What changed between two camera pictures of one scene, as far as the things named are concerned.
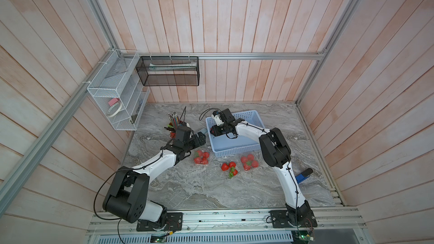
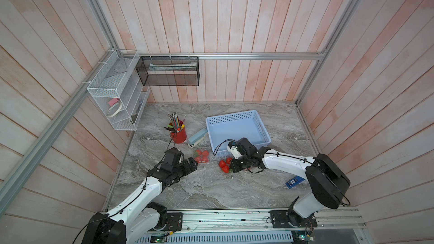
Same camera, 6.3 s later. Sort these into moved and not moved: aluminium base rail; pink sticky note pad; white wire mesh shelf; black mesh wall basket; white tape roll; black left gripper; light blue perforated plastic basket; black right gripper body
Moved: black right gripper body; black left gripper
Not moved: white tape roll; light blue perforated plastic basket; white wire mesh shelf; black mesh wall basket; aluminium base rail; pink sticky note pad
